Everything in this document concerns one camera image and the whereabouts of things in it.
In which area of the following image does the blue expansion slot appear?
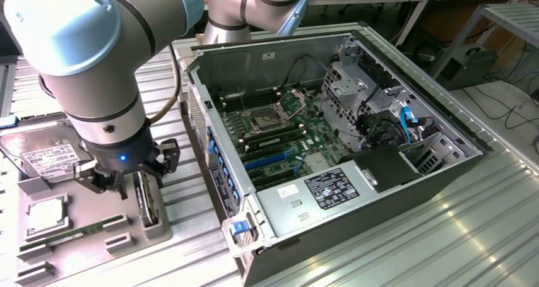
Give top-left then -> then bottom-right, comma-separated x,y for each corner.
242,151 -> 289,172

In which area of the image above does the blue wire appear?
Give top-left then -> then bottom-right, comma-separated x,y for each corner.
398,105 -> 418,146

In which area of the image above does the thin locking lever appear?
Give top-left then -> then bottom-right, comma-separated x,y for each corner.
236,86 -> 249,115

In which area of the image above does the installed RAM stick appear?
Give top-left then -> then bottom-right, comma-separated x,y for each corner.
242,135 -> 305,151

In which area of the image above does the black expansion card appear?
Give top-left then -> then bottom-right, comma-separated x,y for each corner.
133,172 -> 162,228

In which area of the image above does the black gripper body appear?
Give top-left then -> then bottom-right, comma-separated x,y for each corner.
81,122 -> 158,176

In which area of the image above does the green motherboard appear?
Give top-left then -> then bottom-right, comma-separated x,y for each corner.
217,85 -> 350,190

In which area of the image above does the CPU socket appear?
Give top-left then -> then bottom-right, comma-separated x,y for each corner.
248,105 -> 290,134

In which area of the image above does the metal disk bay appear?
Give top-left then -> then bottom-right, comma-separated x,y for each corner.
321,37 -> 405,149

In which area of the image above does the metal socket cover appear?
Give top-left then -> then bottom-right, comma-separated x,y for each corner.
273,90 -> 312,116

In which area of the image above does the green RAM stick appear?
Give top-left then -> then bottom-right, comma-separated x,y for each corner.
20,222 -> 108,249

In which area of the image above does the silver CPU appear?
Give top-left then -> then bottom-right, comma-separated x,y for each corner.
26,201 -> 70,234

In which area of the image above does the hard disk with blue carrier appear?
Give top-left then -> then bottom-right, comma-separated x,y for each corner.
0,116 -> 97,184

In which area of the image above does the dark grey machine box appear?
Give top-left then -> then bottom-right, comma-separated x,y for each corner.
437,45 -> 500,91

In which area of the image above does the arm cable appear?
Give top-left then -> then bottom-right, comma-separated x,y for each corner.
146,47 -> 188,124

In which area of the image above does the silver chipset heat sink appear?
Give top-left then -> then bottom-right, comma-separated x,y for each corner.
305,153 -> 333,172

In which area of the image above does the black cable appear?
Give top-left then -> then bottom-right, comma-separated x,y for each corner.
284,55 -> 334,91

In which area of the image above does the grey power supply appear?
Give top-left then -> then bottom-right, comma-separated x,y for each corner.
256,160 -> 380,237

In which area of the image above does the grey parts rack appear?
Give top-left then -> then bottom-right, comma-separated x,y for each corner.
14,154 -> 173,284

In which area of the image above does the open PC case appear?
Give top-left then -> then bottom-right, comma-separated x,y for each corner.
174,21 -> 496,287

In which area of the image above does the metal slat side table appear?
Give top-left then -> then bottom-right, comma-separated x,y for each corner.
428,3 -> 539,88

